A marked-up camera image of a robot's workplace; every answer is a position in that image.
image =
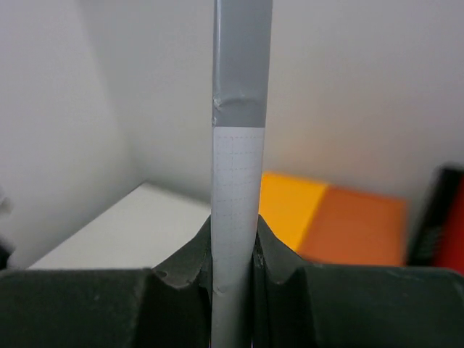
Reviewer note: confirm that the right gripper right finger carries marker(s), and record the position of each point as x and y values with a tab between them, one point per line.
298	303

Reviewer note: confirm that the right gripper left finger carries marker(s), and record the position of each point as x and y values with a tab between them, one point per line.
165	306

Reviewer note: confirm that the orange drawer box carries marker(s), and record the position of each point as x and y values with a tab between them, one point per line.
356	228

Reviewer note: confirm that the yellow drawer box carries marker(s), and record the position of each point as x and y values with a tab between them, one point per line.
288	204

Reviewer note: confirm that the red folder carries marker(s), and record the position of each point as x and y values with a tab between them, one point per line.
450	253

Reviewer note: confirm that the green notebook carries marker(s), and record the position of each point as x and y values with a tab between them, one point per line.
241	60

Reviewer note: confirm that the black mesh file organizer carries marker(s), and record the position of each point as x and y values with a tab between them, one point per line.
428	232

